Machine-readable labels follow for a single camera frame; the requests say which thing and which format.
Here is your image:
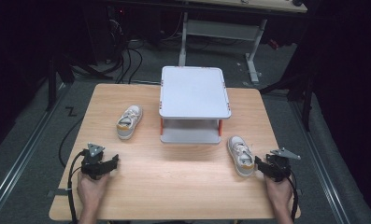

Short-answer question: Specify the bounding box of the white two-tier shoe rack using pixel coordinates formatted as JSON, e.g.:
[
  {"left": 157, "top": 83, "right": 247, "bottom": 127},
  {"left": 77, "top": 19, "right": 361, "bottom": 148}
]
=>
[{"left": 158, "top": 65, "right": 233, "bottom": 145}]

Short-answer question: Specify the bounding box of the metal floor rail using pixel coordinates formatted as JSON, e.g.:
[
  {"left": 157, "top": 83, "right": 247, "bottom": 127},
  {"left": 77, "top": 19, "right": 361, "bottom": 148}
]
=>
[
  {"left": 0, "top": 83, "right": 67, "bottom": 220},
  {"left": 290, "top": 102, "right": 351, "bottom": 224}
]

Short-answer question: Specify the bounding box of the person's right hand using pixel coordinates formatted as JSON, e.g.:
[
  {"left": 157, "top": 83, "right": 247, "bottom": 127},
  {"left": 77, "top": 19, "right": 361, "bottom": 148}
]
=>
[{"left": 264, "top": 175, "right": 294, "bottom": 211}]

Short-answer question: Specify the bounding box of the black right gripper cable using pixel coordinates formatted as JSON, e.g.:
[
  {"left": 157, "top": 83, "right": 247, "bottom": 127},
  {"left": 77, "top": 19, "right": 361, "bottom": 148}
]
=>
[{"left": 286, "top": 169, "right": 300, "bottom": 222}]

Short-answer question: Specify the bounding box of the person's left hand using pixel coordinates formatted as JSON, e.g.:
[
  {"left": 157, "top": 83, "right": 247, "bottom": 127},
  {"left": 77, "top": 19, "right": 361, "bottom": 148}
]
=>
[{"left": 77, "top": 171, "right": 111, "bottom": 213}]

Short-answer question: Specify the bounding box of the black metal stand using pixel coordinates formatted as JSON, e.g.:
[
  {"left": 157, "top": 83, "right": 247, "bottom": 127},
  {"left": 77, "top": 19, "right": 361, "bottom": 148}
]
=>
[
  {"left": 259, "top": 69, "right": 319, "bottom": 133},
  {"left": 45, "top": 50, "right": 114, "bottom": 112}
]

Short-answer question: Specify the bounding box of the small white grey sneaker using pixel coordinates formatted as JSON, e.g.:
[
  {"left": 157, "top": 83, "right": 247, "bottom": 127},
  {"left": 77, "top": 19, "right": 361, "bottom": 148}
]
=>
[
  {"left": 226, "top": 134, "right": 256, "bottom": 178},
  {"left": 115, "top": 105, "right": 144, "bottom": 141}
]

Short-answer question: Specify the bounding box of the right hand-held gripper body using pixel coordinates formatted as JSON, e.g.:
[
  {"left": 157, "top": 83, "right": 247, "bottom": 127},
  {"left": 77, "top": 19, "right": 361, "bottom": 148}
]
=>
[{"left": 261, "top": 147, "right": 302, "bottom": 183}]

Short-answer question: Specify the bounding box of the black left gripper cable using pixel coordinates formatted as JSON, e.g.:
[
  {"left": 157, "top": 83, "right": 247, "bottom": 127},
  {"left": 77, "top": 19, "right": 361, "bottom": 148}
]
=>
[{"left": 66, "top": 150, "right": 90, "bottom": 224}]

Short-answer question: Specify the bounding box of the small red object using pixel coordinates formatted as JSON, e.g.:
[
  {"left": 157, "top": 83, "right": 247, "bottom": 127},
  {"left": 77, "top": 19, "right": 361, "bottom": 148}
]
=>
[{"left": 267, "top": 38, "right": 281, "bottom": 51}]

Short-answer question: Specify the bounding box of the thin black floor cable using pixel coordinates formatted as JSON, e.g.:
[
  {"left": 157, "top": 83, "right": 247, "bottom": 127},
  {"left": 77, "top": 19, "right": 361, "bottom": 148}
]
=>
[{"left": 58, "top": 116, "right": 85, "bottom": 169}]

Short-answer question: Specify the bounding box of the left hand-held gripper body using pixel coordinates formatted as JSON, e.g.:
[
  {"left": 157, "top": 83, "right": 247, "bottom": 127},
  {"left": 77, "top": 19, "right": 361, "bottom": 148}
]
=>
[{"left": 79, "top": 143, "right": 112, "bottom": 181}]

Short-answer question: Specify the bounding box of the desk with white legs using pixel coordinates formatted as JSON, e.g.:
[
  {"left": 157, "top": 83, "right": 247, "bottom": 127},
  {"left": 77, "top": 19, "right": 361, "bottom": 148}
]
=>
[{"left": 178, "top": 0, "right": 308, "bottom": 84}]

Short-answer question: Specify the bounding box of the bundle of black floor cables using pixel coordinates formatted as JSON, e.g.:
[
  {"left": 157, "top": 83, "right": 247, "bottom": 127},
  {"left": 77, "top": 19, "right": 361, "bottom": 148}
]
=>
[{"left": 109, "top": 38, "right": 144, "bottom": 85}]

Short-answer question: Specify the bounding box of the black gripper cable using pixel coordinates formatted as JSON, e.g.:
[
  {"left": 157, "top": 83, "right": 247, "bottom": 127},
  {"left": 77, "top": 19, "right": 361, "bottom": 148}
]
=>
[
  {"left": 66, "top": 150, "right": 90, "bottom": 224},
  {"left": 286, "top": 169, "right": 300, "bottom": 222}
]

